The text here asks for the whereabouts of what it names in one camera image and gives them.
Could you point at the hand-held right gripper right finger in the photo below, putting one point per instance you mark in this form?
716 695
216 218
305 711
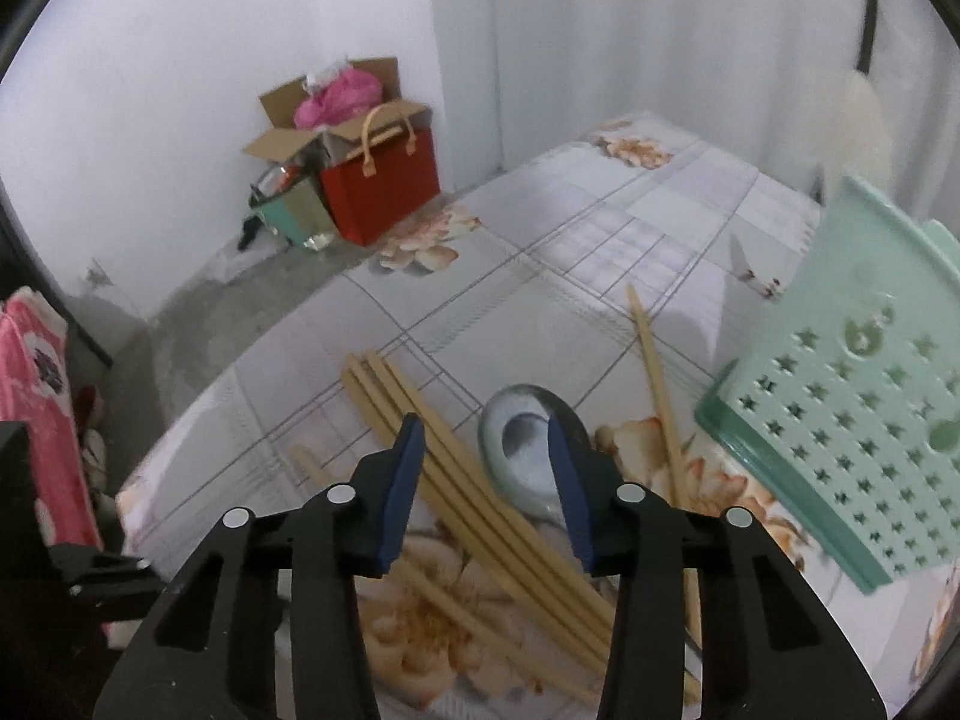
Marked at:
574 495

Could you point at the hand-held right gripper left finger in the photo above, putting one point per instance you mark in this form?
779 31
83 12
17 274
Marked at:
401 495

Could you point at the grey ceramic spoon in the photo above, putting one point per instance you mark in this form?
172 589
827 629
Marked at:
517 480

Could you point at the bamboo chopstick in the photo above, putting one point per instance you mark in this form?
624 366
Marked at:
304 457
465 471
465 452
465 490
655 375
465 508

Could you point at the green plastic utensil holder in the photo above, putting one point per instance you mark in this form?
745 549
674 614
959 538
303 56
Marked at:
825 390

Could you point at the pink floral blanket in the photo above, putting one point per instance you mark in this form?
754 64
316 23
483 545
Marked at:
60 465

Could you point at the teal cardboard box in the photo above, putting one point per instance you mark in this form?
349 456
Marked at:
289 219

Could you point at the small black object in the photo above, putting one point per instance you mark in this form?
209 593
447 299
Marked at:
247 234

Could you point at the red gift bag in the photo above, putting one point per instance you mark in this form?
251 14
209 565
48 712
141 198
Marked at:
390 180

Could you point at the glass pot lid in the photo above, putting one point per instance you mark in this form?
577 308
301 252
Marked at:
279 178

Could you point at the pink plastic bag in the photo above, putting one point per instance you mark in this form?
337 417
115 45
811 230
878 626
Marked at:
337 101

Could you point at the open cardboard box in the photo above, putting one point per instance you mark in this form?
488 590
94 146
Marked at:
281 101

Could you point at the black curved tube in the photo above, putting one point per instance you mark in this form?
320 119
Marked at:
870 7

